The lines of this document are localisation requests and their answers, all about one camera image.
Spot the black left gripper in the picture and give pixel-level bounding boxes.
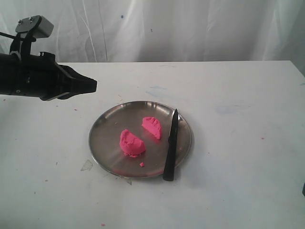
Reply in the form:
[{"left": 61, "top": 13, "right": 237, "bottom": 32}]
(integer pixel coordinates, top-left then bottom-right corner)
[{"left": 8, "top": 52, "right": 97, "bottom": 101}]

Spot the pink dough half piece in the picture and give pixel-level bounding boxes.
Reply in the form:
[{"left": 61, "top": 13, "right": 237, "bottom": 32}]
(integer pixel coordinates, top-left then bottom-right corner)
[{"left": 142, "top": 116, "right": 162, "bottom": 140}]

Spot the black knife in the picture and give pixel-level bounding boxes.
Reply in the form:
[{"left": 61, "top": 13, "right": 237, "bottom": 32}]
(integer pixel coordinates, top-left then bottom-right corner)
[{"left": 163, "top": 109, "right": 179, "bottom": 181}]

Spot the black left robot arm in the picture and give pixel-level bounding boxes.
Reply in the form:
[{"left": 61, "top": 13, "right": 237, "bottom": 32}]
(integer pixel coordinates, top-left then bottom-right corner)
[{"left": 0, "top": 33, "right": 97, "bottom": 101}]

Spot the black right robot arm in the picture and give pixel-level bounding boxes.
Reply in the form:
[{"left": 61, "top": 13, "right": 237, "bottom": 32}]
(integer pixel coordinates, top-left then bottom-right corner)
[{"left": 302, "top": 183, "right": 305, "bottom": 197}]

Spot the white backdrop curtain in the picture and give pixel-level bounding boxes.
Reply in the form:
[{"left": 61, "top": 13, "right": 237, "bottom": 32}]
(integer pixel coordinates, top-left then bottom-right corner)
[{"left": 0, "top": 0, "right": 305, "bottom": 65}]

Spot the round steel plate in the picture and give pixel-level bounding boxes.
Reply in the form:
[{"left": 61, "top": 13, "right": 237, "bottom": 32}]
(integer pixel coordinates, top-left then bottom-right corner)
[{"left": 88, "top": 101, "right": 193, "bottom": 179}]

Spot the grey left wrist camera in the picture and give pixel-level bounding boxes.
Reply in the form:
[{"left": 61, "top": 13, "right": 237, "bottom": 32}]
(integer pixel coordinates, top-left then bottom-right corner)
[{"left": 15, "top": 15, "right": 54, "bottom": 39}]

